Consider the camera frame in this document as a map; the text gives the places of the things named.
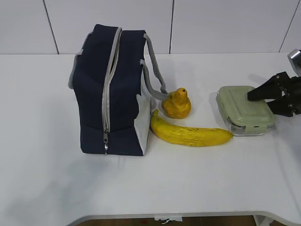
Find green lid food container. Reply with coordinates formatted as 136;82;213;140
216;86;276;136

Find white paper under table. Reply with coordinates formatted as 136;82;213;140
154;216;183;225

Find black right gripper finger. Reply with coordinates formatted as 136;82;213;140
268;97;293;117
247;74;285;101

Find yellow pear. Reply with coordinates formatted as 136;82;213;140
161;88;191;119

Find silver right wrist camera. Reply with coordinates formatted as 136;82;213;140
287;49;301;77

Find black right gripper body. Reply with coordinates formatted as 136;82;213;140
278;72;301;111

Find navy blue lunch bag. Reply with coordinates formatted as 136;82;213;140
68;24;168;156

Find yellow banana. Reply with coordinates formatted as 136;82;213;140
150;109;233;147

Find white table leg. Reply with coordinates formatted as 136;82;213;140
253;215;274;226

